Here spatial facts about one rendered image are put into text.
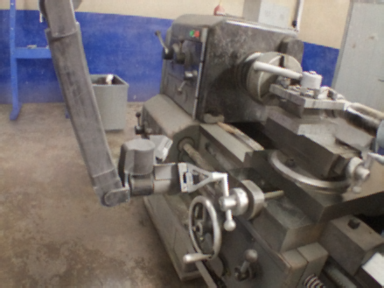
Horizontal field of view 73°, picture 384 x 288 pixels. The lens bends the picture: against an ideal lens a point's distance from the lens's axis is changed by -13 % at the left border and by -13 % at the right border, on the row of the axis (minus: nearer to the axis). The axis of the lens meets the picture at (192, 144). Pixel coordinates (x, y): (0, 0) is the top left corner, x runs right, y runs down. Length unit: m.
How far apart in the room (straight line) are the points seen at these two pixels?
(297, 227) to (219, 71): 0.84
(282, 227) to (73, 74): 0.55
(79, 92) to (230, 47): 0.94
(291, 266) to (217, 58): 0.93
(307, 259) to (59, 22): 0.71
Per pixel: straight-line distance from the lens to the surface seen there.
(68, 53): 0.51
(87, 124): 0.55
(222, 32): 1.33
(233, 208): 0.75
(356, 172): 0.78
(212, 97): 1.36
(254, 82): 1.24
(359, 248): 0.75
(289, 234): 0.72
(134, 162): 0.62
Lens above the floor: 1.27
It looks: 22 degrees down
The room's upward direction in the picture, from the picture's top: 8 degrees clockwise
